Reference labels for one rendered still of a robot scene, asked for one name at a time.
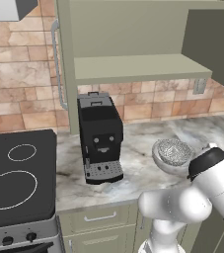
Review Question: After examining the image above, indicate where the sage green drawer front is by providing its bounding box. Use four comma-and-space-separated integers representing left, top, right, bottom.
57, 202, 140, 237

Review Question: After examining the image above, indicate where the black coffee machine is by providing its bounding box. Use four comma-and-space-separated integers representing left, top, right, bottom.
76, 91, 125, 186

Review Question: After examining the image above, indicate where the grey cabinet door handle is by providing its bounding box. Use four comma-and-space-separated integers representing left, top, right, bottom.
50, 19, 69, 111

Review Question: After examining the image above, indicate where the silver drawer handle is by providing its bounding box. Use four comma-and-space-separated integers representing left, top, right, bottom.
83, 211, 117, 222

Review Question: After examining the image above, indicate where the dark green cabinet door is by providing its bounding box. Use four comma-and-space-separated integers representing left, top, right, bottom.
181, 0, 224, 95

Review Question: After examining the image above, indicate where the sage green cabinet door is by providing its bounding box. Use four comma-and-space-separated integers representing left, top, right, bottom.
55, 0, 81, 136

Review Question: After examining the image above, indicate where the black stove knob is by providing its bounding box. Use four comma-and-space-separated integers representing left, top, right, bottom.
25, 231, 38, 243
1, 235, 15, 247

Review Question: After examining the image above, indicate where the grey bowl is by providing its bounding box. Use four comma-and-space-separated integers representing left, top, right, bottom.
151, 139, 196, 176

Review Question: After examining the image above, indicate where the sage green cupboard door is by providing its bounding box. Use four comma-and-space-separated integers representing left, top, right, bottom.
61, 224, 138, 253
133, 209, 157, 253

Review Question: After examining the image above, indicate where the black oven handle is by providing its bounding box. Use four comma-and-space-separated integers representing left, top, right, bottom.
0, 241, 54, 253

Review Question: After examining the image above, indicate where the grey wall socket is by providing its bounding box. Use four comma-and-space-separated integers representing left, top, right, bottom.
192, 77, 207, 96

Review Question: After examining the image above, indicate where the grey range hood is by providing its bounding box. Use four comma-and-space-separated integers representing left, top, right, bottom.
0, 0, 39, 23

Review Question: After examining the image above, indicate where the black hob stove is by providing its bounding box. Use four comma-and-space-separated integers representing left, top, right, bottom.
0, 128, 64, 253

